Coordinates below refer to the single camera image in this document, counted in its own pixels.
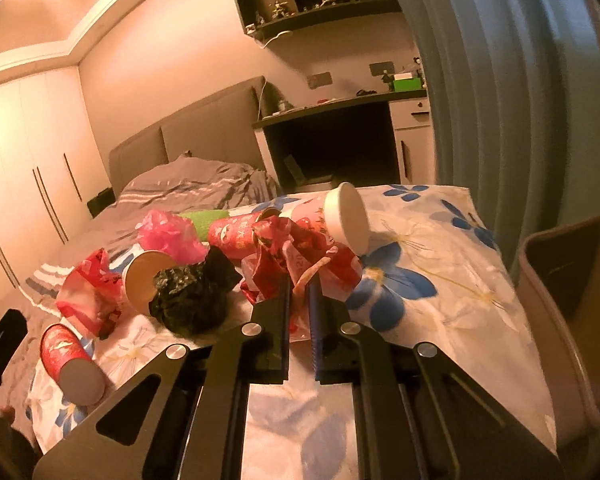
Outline white cable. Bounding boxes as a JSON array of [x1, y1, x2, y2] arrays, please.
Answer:
[[252, 30, 293, 51]]

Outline green mesh cloth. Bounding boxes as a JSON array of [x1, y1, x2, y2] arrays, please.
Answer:
[[179, 209, 229, 231]]

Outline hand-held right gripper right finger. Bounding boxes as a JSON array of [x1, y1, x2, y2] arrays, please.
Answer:
[[307, 280, 566, 480]]

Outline grey curtain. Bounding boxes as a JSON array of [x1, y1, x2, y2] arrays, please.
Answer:
[[377, 0, 600, 281]]

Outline green box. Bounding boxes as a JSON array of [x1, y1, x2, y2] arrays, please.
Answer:
[[392, 72, 425, 92]]

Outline red plastic bag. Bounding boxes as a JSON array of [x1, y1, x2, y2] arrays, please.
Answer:
[[240, 215, 366, 341]]

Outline white wardrobe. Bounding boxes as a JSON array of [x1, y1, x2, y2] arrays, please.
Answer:
[[0, 62, 113, 306]]

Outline pink plastic bag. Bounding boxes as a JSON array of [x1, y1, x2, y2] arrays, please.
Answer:
[[136, 209, 208, 265]]

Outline grey striped duvet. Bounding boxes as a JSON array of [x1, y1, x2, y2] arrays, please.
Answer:
[[0, 154, 281, 426]]

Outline beige trash bin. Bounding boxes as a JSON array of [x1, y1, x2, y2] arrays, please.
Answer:
[[516, 215, 600, 431]]

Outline floral blanket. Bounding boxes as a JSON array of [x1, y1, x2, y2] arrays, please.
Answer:
[[27, 182, 558, 480]]

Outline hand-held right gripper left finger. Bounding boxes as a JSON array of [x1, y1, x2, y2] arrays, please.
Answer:
[[32, 274, 292, 480]]

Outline dark topped desk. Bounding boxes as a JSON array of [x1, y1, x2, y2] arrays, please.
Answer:
[[251, 89, 437, 196]]

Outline grey padded headboard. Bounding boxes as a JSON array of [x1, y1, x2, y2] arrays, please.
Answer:
[[108, 76, 268, 201]]

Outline crumpled black plastic bag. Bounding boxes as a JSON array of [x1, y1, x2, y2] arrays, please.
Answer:
[[149, 247, 243, 336]]

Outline black bedside object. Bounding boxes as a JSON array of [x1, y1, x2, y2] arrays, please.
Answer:
[[86, 187, 117, 218]]

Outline paper cup with white inside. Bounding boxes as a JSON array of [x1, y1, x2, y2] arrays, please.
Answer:
[[122, 250, 178, 313]]

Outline red and pink wrapper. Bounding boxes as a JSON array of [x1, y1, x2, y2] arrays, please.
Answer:
[[55, 249, 126, 338]]

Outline red paper cup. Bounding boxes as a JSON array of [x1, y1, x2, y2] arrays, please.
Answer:
[[207, 211, 266, 261], [40, 324, 106, 407]]

